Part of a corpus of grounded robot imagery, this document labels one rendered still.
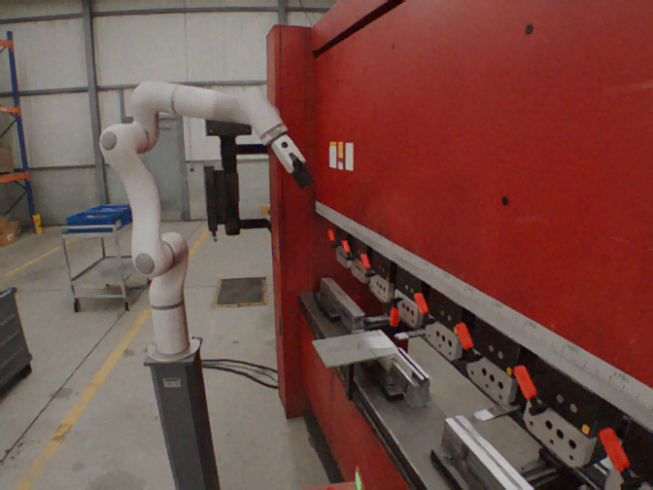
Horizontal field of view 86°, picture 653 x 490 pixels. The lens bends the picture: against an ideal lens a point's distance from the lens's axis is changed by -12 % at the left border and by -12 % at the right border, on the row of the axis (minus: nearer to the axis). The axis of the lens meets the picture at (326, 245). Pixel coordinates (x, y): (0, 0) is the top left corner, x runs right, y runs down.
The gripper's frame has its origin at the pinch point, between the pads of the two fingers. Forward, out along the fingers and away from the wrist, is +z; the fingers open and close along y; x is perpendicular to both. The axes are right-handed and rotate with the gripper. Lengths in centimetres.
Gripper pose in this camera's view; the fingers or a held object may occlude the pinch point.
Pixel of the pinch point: (306, 183)
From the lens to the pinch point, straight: 118.2
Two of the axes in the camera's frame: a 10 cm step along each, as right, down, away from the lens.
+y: -2.0, -0.5, 9.8
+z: 5.5, 8.2, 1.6
